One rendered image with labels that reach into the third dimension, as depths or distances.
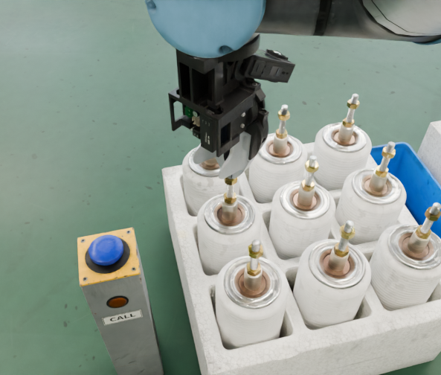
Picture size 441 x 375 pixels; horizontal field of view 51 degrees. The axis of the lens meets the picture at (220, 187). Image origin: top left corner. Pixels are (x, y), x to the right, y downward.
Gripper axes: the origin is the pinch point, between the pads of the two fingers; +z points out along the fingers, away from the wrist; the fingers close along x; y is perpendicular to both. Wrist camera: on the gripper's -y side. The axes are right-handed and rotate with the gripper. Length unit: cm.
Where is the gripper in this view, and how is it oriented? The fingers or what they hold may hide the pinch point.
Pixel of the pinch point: (233, 164)
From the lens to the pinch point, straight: 61.4
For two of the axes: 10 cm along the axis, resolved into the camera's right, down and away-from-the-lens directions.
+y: -6.5, 5.6, -5.2
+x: 7.6, 4.7, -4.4
